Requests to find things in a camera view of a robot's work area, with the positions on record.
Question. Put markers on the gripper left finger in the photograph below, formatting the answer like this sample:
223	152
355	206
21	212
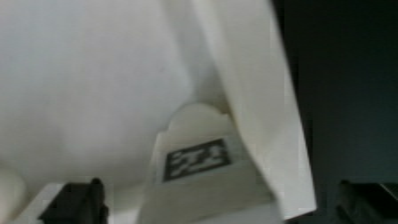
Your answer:
68	204

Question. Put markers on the white table leg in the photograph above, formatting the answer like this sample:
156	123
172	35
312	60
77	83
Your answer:
207	188

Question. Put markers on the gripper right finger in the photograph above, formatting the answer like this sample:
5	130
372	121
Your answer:
367	203

